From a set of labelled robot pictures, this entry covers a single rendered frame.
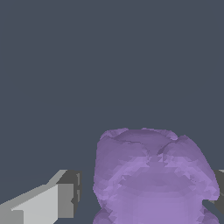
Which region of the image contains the purple lumpy rounded object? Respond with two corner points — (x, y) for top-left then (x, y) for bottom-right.
(92, 127), (221, 224)

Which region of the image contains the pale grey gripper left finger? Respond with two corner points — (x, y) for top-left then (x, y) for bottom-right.
(0, 169), (83, 224)

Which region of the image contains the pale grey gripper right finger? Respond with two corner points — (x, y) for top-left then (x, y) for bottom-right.
(203, 169), (224, 216)

